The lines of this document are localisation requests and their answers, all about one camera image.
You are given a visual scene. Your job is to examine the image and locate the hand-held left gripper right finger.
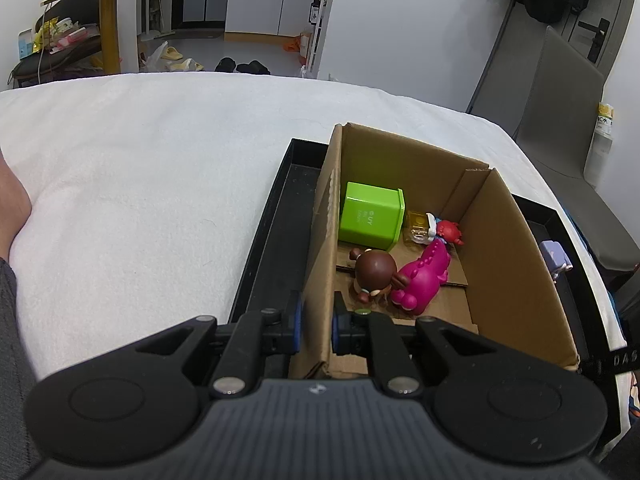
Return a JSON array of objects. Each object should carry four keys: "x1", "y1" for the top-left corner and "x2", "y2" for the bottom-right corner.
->
[{"x1": 331, "y1": 291, "x2": 506, "y2": 395}]

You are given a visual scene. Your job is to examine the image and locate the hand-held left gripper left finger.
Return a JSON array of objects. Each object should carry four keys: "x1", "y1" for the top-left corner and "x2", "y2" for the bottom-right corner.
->
[{"x1": 134, "y1": 290, "x2": 303, "y2": 395}]

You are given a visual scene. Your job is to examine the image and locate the brown bear figurine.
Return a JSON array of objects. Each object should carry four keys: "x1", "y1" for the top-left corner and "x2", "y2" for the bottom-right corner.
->
[{"x1": 348, "y1": 247, "x2": 399, "y2": 307}]

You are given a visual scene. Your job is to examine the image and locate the black plastic tray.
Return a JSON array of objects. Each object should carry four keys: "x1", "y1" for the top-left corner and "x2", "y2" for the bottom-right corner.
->
[{"x1": 227, "y1": 138, "x2": 628, "y2": 378}]

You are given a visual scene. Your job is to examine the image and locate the pink dinosaur toy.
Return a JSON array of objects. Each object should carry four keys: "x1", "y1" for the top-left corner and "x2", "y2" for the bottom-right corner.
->
[{"x1": 388, "y1": 238, "x2": 452, "y2": 316}]

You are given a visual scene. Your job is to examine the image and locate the brown cardboard box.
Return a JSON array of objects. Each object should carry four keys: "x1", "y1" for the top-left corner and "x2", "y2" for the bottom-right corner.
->
[{"x1": 288, "y1": 122, "x2": 582, "y2": 382}]

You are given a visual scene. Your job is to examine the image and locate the red toy figure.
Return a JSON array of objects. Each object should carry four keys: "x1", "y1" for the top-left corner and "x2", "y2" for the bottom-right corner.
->
[{"x1": 433, "y1": 218, "x2": 466, "y2": 247}]

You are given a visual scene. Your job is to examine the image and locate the green plastic box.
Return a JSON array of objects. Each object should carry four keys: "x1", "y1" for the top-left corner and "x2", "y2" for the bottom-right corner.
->
[{"x1": 338, "y1": 181, "x2": 406, "y2": 253}]

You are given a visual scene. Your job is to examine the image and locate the purple toy figure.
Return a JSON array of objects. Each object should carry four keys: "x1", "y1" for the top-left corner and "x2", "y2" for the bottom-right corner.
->
[{"x1": 538, "y1": 239, "x2": 574, "y2": 277}]

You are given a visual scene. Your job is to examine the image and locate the bottle with yellow label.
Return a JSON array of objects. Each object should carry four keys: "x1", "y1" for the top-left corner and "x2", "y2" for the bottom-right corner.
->
[{"x1": 584, "y1": 102, "x2": 619, "y2": 189}]

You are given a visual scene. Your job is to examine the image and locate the grey chair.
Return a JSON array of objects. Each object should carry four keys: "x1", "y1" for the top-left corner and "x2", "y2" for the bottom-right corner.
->
[{"x1": 514, "y1": 25, "x2": 640, "y2": 306}]

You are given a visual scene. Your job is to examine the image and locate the grey shorts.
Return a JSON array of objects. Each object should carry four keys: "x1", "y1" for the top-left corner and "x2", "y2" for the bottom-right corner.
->
[{"x1": 0, "y1": 256, "x2": 43, "y2": 480}]

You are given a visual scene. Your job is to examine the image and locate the white narrow rack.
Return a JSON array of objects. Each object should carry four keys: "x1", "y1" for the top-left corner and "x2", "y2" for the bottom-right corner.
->
[{"x1": 299, "y1": 0, "x2": 332, "y2": 78}]

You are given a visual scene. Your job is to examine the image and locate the white plastic bag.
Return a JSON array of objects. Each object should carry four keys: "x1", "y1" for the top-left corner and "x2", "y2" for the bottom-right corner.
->
[{"x1": 142, "y1": 41, "x2": 171, "y2": 74}]

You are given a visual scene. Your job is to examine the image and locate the person's bare leg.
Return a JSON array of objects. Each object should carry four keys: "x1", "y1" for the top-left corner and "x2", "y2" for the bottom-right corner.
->
[{"x1": 0, "y1": 157, "x2": 34, "y2": 263}]

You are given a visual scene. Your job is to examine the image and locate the white cabinet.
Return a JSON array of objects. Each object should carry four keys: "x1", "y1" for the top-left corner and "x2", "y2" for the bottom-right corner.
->
[{"x1": 224, "y1": 0, "x2": 334, "y2": 44}]

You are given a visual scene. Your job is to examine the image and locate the white fan stand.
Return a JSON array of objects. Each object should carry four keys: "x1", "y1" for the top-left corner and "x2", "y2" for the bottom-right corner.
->
[{"x1": 139, "y1": 0, "x2": 174, "y2": 42}]

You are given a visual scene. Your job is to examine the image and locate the wooden shelf stand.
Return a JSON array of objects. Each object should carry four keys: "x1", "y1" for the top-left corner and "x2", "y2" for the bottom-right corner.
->
[{"x1": 9, "y1": 0, "x2": 179, "y2": 90}]

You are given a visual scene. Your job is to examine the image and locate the pile of snack packets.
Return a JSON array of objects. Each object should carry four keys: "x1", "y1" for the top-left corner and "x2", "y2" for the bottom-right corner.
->
[{"x1": 30, "y1": 17, "x2": 101, "y2": 56}]

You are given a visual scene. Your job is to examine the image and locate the black door handle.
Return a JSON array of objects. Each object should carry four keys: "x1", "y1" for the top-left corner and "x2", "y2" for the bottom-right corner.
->
[{"x1": 576, "y1": 18, "x2": 612, "y2": 64}]

